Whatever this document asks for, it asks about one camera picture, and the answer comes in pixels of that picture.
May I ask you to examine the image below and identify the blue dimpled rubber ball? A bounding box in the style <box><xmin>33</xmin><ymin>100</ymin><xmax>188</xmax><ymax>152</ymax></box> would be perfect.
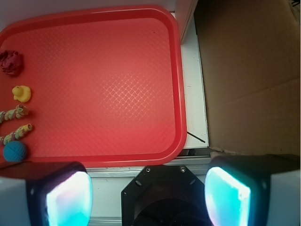
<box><xmin>3</xmin><ymin>141</ymin><xmax>27</xmax><ymax>162</ymax></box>

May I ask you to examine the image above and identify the yellow rubber duck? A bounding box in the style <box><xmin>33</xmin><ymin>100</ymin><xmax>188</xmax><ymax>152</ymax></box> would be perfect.
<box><xmin>12</xmin><ymin>85</ymin><xmax>31</xmax><ymax>103</ymax></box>

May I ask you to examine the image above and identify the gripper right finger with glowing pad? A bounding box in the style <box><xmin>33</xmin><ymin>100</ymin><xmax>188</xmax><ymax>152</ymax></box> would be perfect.
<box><xmin>205</xmin><ymin>154</ymin><xmax>301</xmax><ymax>226</ymax></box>

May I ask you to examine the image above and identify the brown cardboard panel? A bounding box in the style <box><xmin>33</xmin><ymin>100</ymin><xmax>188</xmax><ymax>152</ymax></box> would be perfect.
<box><xmin>194</xmin><ymin>0</ymin><xmax>301</xmax><ymax>154</ymax></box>

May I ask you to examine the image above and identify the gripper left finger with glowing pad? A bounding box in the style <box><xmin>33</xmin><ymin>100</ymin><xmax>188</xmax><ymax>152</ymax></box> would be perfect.
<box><xmin>0</xmin><ymin>161</ymin><xmax>93</xmax><ymax>226</ymax></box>

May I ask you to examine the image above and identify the multicolour twisted rope toy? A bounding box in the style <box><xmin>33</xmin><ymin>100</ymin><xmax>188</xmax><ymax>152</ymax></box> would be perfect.
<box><xmin>0</xmin><ymin>105</ymin><xmax>34</xmax><ymax>146</ymax></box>

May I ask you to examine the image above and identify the crumpled red paper ball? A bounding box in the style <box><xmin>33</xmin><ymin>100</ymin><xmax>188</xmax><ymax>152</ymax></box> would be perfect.
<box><xmin>0</xmin><ymin>50</ymin><xmax>23</xmax><ymax>76</ymax></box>

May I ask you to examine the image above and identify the red plastic tray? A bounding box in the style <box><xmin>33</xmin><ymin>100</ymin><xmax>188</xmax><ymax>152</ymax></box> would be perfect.
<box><xmin>0</xmin><ymin>5</ymin><xmax>187</xmax><ymax>167</ymax></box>

